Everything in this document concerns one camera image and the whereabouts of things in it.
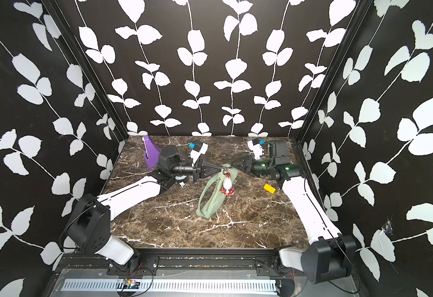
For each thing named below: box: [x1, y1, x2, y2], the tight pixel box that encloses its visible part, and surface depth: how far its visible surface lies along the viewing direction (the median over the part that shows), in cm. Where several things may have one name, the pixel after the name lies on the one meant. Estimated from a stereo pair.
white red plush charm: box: [219, 168, 235, 196], surface depth 73 cm
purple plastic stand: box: [141, 135, 162, 169], surface depth 102 cm
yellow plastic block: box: [263, 183, 276, 195], surface depth 100 cm
